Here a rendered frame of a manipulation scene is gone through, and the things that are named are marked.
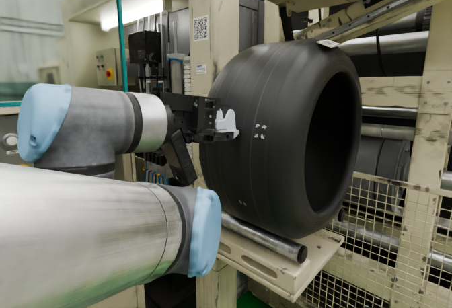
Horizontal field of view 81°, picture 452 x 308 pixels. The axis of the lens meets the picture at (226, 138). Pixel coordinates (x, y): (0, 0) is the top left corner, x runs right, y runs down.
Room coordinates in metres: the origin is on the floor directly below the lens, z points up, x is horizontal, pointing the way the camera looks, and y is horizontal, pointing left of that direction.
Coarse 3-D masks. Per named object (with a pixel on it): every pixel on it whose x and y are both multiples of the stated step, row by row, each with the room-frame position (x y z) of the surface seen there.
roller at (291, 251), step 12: (228, 216) 0.77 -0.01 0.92; (228, 228) 0.75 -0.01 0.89; (240, 228) 0.72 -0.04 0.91; (252, 228) 0.70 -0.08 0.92; (252, 240) 0.69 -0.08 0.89; (264, 240) 0.66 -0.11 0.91; (276, 240) 0.64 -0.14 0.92; (288, 240) 0.64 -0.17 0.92; (288, 252) 0.61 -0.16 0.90; (300, 252) 0.60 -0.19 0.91
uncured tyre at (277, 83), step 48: (288, 48) 0.65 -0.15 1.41; (336, 48) 0.71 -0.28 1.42; (240, 96) 0.61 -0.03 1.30; (288, 96) 0.56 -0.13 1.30; (336, 96) 0.94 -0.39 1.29; (240, 144) 0.57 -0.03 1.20; (288, 144) 0.53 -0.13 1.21; (336, 144) 0.95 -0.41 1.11; (240, 192) 0.59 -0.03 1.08; (288, 192) 0.54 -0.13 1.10; (336, 192) 0.78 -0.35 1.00
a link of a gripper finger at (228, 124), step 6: (228, 114) 0.52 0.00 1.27; (234, 114) 0.54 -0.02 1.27; (222, 120) 0.51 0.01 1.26; (228, 120) 0.52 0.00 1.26; (234, 120) 0.54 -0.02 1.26; (216, 126) 0.49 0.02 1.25; (222, 126) 0.51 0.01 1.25; (228, 126) 0.52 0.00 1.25; (234, 126) 0.54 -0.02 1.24; (234, 132) 0.52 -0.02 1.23
